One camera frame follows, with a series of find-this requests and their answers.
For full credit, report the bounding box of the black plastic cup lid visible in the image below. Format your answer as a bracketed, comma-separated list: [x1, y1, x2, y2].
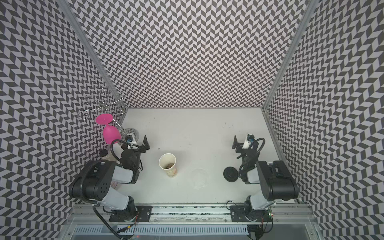
[223, 167, 239, 183]

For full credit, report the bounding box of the pink plastic wine glass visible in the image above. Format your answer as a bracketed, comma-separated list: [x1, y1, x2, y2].
[95, 114, 121, 145]

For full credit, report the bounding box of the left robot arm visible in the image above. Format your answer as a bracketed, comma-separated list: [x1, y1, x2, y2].
[69, 136, 151, 223]

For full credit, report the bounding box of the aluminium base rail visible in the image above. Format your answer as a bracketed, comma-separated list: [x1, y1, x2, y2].
[64, 203, 319, 232]

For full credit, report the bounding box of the small glass jar black lid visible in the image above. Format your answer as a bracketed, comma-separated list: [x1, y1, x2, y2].
[99, 149, 118, 162]

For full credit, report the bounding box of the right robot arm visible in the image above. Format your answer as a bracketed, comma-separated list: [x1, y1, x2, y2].
[223, 134, 299, 222]

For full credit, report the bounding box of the chrome wire glass rack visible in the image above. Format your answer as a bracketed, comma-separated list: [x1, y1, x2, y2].
[78, 88, 139, 141]

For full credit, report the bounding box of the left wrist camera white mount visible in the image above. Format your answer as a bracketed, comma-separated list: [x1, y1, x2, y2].
[125, 133, 137, 146]

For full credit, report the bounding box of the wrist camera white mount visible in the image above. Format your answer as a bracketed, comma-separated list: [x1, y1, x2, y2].
[242, 134, 255, 149]
[125, 133, 137, 146]

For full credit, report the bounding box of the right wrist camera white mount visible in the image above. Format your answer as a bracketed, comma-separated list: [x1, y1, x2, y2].
[242, 134, 255, 149]

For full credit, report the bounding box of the illustrated paper milk tea cup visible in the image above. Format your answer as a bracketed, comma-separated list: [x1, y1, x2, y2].
[159, 153, 177, 178]

